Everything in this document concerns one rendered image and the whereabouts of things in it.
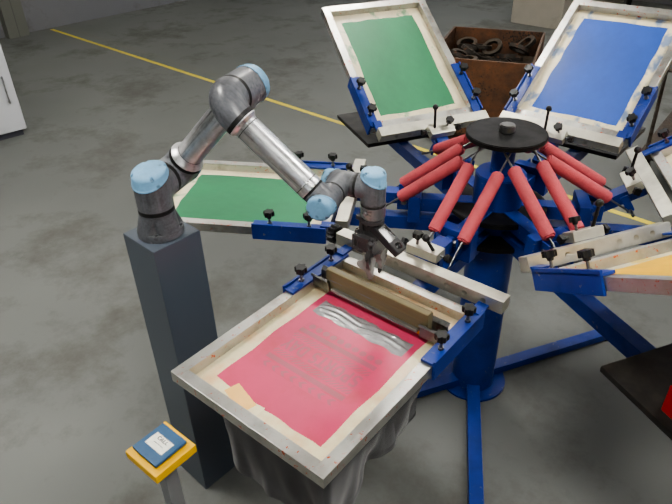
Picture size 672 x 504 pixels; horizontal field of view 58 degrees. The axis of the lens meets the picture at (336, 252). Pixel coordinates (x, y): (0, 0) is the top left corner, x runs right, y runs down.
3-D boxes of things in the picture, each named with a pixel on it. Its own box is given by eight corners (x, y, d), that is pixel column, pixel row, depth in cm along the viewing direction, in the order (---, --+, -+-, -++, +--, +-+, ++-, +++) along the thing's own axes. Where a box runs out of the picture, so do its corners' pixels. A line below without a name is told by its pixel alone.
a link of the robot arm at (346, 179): (314, 178, 176) (349, 184, 172) (328, 162, 184) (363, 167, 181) (314, 202, 180) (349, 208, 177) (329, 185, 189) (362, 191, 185)
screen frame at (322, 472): (323, 489, 148) (323, 479, 146) (172, 380, 180) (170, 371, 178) (481, 323, 198) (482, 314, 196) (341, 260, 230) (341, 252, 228)
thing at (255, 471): (330, 547, 181) (325, 452, 157) (227, 467, 205) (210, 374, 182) (336, 539, 183) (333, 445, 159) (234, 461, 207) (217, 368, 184)
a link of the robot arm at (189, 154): (141, 176, 201) (227, 66, 167) (168, 158, 212) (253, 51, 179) (168, 202, 203) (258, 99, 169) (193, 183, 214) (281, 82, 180)
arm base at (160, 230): (128, 232, 202) (122, 206, 197) (167, 215, 211) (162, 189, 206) (154, 249, 193) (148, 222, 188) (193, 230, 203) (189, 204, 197)
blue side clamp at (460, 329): (433, 380, 179) (435, 363, 175) (419, 373, 182) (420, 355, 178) (483, 328, 198) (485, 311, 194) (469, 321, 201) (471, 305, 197)
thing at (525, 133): (489, 421, 285) (534, 154, 211) (416, 382, 307) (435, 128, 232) (526, 373, 311) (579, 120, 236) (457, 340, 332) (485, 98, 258)
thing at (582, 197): (542, 302, 210) (548, 273, 204) (361, 229, 253) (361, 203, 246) (623, 208, 262) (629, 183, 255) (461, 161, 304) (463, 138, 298)
